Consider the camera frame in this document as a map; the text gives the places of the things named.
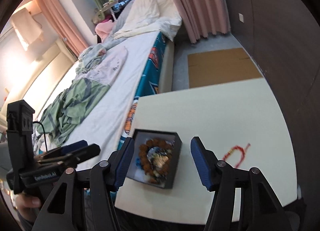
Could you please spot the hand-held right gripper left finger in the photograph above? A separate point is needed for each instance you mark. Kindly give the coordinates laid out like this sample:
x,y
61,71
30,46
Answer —
x,y
123,163

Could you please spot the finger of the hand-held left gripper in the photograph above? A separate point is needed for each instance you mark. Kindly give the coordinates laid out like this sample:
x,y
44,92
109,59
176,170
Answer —
x,y
86,152
73,147

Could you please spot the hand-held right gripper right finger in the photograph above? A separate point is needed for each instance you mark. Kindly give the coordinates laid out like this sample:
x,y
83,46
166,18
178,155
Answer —
x,y
200,163

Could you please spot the black jewelry box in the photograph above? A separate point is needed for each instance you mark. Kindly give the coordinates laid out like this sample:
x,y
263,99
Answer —
x,y
178,163

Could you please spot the pile of small trinkets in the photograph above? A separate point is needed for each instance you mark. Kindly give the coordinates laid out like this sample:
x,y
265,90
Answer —
x,y
143,149

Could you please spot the person's left hand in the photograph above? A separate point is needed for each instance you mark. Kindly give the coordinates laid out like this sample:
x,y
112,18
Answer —
x,y
28,202

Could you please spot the green striped blanket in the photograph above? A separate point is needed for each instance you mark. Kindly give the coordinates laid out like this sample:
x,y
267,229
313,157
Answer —
x,y
75,105

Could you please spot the white low table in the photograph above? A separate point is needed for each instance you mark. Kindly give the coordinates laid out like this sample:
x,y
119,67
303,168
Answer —
x,y
212,110

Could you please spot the bed with white sheet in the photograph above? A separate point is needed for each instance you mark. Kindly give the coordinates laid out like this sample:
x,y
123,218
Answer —
x,y
150,70
120,95

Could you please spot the white printed shirt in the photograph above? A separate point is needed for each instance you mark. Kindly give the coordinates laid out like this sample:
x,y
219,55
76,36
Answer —
x,y
110,65

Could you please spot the light blue crumpled blanket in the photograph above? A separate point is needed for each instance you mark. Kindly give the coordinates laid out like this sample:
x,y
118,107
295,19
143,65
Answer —
x,y
91,55

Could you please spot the flat cardboard sheet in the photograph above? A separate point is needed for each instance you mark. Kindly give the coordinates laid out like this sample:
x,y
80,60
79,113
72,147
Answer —
x,y
222,67

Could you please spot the white hanging cloth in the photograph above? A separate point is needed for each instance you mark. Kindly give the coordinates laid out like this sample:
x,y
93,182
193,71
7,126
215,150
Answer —
x,y
28,25

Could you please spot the pink plush cloth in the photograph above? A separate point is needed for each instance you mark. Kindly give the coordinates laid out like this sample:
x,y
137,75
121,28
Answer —
x,y
103,29

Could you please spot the pink curtain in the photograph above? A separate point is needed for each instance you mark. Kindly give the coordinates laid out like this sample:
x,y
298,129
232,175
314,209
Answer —
x,y
60,20
200,3

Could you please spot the white stand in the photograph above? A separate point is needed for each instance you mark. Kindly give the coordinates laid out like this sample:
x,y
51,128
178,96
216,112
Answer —
x,y
110,6

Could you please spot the white duvet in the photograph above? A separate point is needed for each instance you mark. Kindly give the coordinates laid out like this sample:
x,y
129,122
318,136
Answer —
x,y
147,13

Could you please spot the white wall socket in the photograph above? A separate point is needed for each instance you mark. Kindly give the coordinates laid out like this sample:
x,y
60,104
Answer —
x,y
241,17

